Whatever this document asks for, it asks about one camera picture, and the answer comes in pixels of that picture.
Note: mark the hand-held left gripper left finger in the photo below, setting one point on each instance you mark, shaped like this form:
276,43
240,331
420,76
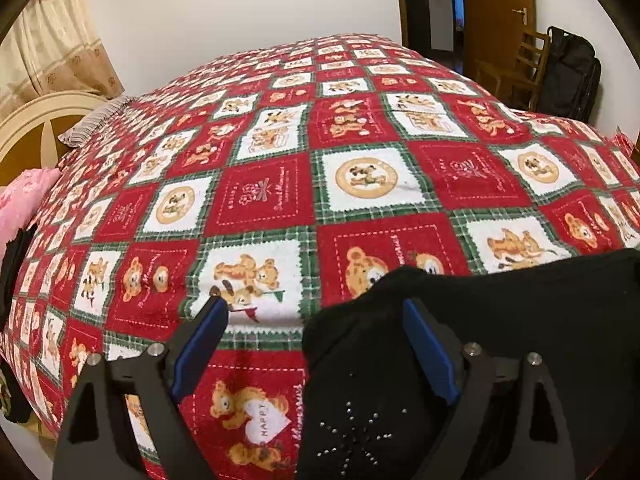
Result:
197,355

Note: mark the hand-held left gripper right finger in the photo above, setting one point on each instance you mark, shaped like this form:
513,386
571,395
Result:
430,350

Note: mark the black pants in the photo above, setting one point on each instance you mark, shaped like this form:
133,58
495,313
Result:
525,310

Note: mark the dark cloth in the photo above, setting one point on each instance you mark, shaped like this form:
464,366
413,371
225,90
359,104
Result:
12,395

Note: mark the black cloth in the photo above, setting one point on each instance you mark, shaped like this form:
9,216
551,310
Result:
12,270

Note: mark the red bear printed blanket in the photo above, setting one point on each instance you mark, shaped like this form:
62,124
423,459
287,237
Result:
280,160

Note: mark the pink pillow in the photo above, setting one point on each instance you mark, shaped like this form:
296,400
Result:
20,200

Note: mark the striped pillow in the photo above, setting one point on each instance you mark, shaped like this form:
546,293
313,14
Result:
92,122

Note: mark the cream wooden headboard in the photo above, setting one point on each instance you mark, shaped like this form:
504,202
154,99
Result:
30,130

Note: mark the red checked pillow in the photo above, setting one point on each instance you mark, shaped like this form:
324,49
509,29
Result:
624,144

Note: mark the wooden chair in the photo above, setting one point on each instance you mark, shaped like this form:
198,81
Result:
510,72

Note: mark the black bag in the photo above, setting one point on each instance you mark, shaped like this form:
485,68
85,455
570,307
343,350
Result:
570,80

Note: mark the brown wooden door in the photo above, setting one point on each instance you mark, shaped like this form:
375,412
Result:
495,15

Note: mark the beige patterned curtain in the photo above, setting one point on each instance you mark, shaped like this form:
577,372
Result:
55,40

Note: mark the brown door frame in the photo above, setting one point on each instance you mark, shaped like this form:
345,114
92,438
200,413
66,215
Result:
412,5

